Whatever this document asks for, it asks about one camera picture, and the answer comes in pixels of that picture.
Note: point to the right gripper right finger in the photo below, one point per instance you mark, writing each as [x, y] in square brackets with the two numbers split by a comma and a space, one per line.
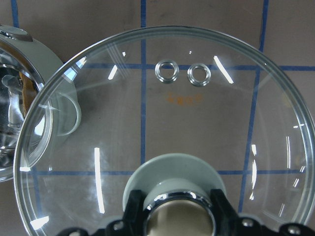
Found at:
[229, 223]

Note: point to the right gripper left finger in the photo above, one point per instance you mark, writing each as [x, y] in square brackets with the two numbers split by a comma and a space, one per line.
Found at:
[131, 223]

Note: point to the glass pot lid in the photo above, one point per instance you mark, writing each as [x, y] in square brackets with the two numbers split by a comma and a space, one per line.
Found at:
[174, 112]

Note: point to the pale green electric pot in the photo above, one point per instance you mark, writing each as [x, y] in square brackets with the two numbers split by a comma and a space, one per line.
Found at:
[26, 65]

